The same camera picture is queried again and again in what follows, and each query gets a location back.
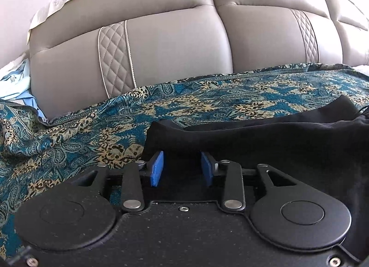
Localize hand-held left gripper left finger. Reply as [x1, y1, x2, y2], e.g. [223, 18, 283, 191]
[71, 151, 165, 213]

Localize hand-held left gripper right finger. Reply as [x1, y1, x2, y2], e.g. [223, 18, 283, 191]
[201, 152, 298, 213]

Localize black pants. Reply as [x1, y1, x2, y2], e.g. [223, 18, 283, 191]
[145, 94, 369, 244]

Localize teal paisley patterned blanket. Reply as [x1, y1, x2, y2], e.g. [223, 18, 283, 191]
[0, 63, 369, 259]

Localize grey padded leather backrest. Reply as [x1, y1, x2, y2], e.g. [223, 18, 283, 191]
[29, 0, 369, 120]

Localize light blue crumpled cloth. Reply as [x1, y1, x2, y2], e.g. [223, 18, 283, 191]
[0, 58, 48, 121]

